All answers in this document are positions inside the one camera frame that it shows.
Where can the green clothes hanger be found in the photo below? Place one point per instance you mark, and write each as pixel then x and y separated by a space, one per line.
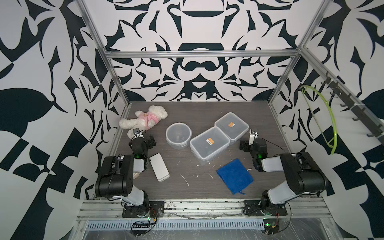
pixel 320 109

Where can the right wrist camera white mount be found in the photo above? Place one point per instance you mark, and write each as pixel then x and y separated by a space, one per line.
pixel 253 135

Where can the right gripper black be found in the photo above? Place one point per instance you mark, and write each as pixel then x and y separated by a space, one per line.
pixel 247 145

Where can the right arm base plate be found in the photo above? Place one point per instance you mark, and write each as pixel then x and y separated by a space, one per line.
pixel 263 208

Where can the white teddy bear pink shirt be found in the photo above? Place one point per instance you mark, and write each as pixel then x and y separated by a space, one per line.
pixel 144 120

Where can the white rectangular box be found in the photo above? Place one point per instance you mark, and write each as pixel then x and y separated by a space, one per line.
pixel 159 167

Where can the black wall hook rack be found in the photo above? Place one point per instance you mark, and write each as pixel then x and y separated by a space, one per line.
pixel 360 110

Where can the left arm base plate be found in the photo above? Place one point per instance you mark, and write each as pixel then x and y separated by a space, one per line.
pixel 150 209

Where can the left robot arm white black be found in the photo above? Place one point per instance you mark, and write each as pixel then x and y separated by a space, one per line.
pixel 116 176

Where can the clear rectangular lunch box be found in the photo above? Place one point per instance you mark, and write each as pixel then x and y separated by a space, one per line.
pixel 233 126
pixel 209 145

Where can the blue cleaning cloth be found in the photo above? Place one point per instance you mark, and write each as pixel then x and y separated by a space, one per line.
pixel 235 176

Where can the round clear container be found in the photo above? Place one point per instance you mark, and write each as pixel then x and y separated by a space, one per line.
pixel 178 135

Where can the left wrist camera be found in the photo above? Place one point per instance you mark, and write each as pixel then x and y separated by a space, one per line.
pixel 136 131

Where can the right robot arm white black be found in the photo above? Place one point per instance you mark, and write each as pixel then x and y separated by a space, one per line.
pixel 303 175

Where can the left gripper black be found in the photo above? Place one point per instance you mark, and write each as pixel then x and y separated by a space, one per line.
pixel 143 141

